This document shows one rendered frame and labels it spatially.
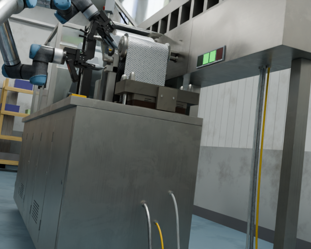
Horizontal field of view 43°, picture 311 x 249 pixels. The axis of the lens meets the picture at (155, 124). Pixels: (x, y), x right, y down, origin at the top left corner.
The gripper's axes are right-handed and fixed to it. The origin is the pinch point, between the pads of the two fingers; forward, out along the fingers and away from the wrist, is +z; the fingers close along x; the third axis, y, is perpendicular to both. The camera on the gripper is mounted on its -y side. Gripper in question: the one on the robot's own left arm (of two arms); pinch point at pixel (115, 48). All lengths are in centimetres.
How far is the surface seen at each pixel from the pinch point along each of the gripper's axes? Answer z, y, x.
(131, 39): 1.7, 8.7, -4.8
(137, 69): 15.8, -0.1, -5.8
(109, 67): 5.8, -8.7, 1.5
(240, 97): 144, 155, 185
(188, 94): 39.7, 5.1, -25.6
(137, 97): 23.3, -16.1, -24.5
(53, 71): -12, -12, 97
